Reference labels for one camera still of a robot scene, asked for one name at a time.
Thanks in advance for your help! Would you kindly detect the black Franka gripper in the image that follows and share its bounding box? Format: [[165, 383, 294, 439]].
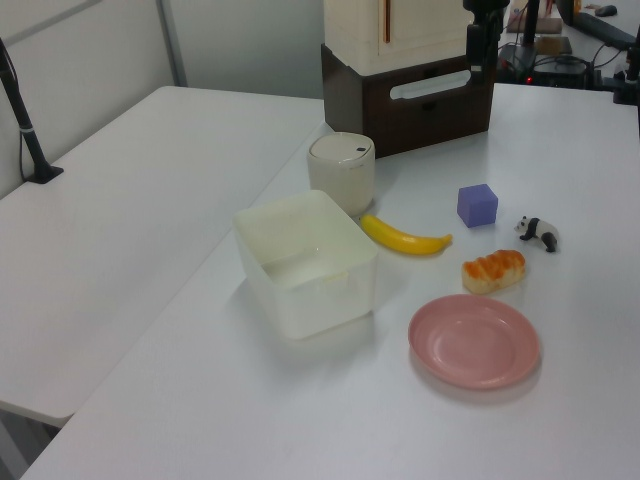
[[462, 0, 512, 85]]

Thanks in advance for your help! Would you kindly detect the purple cube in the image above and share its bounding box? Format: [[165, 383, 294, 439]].
[[457, 183, 500, 230]]

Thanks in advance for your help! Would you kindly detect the pink plate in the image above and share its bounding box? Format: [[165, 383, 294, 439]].
[[407, 294, 543, 392]]

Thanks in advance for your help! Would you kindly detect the black monitor stand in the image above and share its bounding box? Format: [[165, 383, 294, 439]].
[[499, 0, 542, 76]]

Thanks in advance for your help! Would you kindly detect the cream toy cabinet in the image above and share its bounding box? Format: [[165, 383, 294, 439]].
[[323, 0, 476, 78]]

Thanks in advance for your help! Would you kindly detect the black electronics box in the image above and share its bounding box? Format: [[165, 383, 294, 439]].
[[527, 54, 592, 90]]

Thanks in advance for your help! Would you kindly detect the brown drawer box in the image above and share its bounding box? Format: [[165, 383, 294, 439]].
[[320, 43, 496, 160]]

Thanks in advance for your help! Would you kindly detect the panda toy figure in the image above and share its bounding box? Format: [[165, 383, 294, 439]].
[[513, 215, 561, 254]]

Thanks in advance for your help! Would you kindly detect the small beige trash can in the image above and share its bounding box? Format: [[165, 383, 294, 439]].
[[306, 132, 377, 218]]

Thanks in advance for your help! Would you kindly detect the yellow toy banana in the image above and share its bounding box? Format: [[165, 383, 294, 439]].
[[360, 214, 454, 258]]

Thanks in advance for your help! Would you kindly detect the toy bread loaf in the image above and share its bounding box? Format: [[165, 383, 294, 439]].
[[460, 249, 528, 294]]

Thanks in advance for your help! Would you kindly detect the white plastic bin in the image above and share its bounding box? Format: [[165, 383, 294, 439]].
[[232, 189, 380, 342]]

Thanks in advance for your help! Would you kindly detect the black clamp mount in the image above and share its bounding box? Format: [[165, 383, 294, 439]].
[[610, 43, 640, 106]]

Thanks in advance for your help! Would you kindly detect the black camera stand pole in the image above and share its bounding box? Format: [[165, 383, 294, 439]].
[[0, 37, 65, 185]]

